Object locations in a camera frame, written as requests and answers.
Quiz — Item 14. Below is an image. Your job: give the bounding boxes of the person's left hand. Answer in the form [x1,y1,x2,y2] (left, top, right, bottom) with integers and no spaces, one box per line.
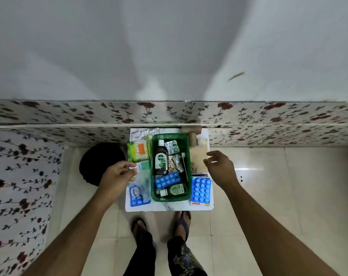
[98,161,138,199]

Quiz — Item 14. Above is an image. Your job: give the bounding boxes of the person's right hand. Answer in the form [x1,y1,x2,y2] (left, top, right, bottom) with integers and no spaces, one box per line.
[203,150,241,193]

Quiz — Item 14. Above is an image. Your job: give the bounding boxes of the white plaster box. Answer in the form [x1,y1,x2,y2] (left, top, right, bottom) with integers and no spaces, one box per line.
[190,172,214,207]

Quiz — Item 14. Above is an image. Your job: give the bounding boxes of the beige packet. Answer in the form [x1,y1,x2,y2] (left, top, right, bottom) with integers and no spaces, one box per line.
[190,146,209,173]

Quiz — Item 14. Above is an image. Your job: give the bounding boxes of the clear plastic bag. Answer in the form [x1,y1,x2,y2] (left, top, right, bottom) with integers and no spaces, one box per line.
[135,169,151,199]

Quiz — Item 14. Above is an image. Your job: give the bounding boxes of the blue pill blister pack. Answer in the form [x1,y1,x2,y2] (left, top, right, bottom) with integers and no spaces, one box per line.
[154,172,181,189]
[129,184,151,207]
[191,177,212,204]

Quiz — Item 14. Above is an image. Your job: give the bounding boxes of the green orange cotton swab packet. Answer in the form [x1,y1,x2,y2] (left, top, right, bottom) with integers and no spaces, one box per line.
[126,140,150,163]

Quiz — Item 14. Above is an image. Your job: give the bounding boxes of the green plastic tray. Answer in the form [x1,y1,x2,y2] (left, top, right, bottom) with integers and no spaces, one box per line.
[150,133,192,202]

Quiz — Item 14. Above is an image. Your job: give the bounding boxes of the thin white stick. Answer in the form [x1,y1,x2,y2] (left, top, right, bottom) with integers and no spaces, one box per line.
[181,152,189,181]

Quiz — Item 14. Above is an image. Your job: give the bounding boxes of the foil sachet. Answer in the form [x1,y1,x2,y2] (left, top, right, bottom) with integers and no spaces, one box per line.
[171,154,186,173]

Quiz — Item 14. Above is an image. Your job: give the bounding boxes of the dark antiseptic bottle green label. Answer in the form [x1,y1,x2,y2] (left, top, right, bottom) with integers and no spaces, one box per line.
[154,140,169,176]

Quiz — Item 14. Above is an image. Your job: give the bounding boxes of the small green bottle white cap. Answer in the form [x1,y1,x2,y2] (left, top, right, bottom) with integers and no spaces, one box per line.
[159,183,188,197]

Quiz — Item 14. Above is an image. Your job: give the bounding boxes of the silver foil blister strip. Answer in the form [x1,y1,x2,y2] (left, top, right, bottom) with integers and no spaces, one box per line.
[131,128,160,141]

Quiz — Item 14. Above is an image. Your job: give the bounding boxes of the dark silver tablet strip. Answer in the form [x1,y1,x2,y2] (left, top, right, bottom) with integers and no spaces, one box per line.
[164,140,180,155]

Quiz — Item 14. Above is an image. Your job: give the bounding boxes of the person's right forearm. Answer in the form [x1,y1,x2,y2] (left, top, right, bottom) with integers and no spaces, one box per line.
[224,181,340,276]

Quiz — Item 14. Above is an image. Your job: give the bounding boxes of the person's left forearm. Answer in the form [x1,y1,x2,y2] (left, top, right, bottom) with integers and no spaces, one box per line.
[21,185,120,276]

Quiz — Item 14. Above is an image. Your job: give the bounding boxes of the person's left foot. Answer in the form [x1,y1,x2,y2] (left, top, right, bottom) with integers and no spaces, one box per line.
[133,218,147,236]

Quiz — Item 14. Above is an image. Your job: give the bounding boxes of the person's foot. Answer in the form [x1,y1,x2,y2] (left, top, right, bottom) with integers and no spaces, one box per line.
[133,218,147,236]
[175,211,191,240]

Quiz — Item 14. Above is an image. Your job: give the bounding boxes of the person's left sandal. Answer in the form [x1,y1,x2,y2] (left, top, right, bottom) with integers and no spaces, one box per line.
[131,217,148,236]

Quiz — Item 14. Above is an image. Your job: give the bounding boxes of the person's sandal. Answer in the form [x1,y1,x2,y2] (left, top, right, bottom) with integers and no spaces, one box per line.
[131,217,148,236]
[174,211,192,242]

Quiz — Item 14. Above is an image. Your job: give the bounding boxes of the person's right foot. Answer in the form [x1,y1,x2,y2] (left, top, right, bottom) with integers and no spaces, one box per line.
[175,211,191,240]

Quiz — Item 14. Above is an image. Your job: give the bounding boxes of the person's right sandal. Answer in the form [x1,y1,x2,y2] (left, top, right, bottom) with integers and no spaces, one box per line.
[174,211,192,242]

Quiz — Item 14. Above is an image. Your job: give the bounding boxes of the person's black printed trousers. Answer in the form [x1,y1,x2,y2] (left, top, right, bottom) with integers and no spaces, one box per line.
[123,231,209,276]

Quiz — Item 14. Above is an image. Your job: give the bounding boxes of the black round basket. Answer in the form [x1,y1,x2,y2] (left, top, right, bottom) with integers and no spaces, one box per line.
[79,142,127,187]

